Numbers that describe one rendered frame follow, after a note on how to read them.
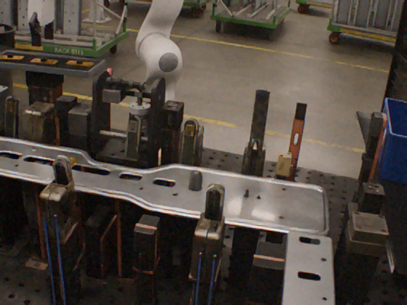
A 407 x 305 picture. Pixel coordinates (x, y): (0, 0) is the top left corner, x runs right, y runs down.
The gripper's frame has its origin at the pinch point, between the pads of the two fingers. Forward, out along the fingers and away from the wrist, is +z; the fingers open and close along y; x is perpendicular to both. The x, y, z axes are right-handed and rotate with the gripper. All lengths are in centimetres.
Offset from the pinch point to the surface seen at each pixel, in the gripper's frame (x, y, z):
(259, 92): 68, 23, 2
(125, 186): 39, 40, 23
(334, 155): 136, -209, 123
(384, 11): 260, -648, 64
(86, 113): 21.2, 17.7, 15.5
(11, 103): -1.3, 20.3, 13.9
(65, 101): 13.7, 14.9, 13.6
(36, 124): 7.5, 22.1, 18.7
